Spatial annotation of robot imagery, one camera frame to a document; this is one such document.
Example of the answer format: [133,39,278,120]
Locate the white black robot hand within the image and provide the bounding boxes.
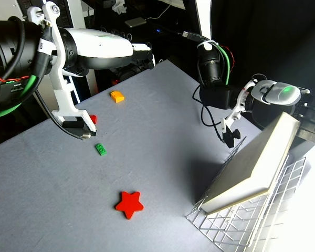
[248,79,315,152]
[59,26,156,82]

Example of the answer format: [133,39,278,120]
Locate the cream paperback book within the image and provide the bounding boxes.
[199,111,301,215]

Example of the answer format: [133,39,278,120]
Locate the grey flat device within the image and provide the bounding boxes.
[124,17,148,28]

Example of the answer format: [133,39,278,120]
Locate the white crumpled tissue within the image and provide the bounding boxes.
[112,0,127,15]

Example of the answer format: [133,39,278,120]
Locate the orange toy brick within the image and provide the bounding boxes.
[110,90,126,103]

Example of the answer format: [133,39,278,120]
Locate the green toy brick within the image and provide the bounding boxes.
[94,142,108,156]

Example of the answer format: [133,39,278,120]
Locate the grey table cloth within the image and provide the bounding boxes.
[0,59,313,252]

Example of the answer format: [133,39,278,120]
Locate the red star block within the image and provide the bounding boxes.
[115,191,145,220]

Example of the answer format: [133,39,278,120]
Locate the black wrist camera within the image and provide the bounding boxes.
[61,120,97,137]
[222,128,242,149]

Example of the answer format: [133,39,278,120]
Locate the wire file rack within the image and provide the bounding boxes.
[185,136,308,250]

